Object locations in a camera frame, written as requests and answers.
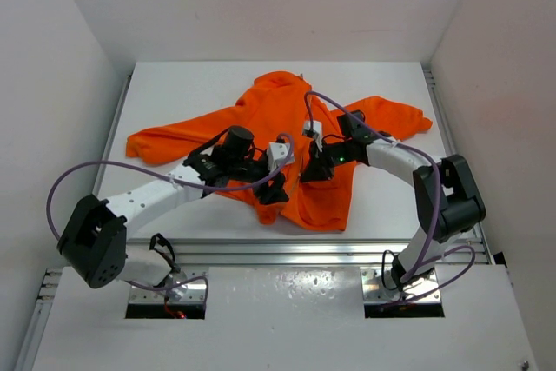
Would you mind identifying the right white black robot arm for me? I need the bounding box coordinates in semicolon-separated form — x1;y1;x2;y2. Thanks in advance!
301;110;487;291

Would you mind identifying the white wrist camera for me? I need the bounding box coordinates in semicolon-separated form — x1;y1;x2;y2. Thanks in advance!
266;142;295;171
301;119;323;151

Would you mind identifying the white front cover panel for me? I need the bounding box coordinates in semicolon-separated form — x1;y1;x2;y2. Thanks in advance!
34;266;537;370

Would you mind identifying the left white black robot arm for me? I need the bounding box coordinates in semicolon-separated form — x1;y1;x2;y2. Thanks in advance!
57;126;294;293

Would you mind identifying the metal base plate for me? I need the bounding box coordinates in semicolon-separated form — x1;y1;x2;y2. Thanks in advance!
129;268;209;305
360;268;441;304

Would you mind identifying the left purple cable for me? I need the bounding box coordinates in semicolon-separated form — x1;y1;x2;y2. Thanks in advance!
45;132;297;302

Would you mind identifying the aluminium extrusion rail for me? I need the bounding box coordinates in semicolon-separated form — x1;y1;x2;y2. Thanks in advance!
77;238;492;266

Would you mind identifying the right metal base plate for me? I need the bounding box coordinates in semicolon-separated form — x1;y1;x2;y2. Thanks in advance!
360;268;441;304

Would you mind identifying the right black thin cable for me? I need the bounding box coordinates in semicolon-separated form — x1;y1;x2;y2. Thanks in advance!
380;248;399;288

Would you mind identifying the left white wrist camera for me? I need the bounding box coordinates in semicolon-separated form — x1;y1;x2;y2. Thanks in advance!
266;142;295;171

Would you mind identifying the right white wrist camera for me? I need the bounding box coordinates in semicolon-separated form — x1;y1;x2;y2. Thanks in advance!
301;119;323;151

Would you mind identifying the orange zip jacket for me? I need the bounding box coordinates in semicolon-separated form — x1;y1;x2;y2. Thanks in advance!
125;70;434;233

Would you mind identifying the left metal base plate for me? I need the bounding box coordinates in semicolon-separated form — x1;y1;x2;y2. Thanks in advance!
129;268;209;305

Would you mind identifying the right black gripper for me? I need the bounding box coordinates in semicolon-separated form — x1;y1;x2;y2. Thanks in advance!
301;138;352;182

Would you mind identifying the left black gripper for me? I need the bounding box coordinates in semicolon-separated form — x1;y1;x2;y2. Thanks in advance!
228;152;288;203

